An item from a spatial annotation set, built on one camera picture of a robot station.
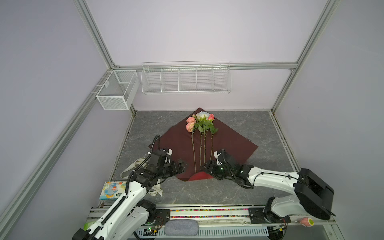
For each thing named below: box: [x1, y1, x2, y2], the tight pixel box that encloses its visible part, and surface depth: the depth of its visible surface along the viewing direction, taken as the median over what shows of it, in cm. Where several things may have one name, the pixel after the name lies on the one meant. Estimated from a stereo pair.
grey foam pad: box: [164, 219, 199, 237], surface depth 70 cm
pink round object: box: [300, 217, 315, 227], surface depth 70 cm
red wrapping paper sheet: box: [148, 114, 259, 181], surface depth 105 cm
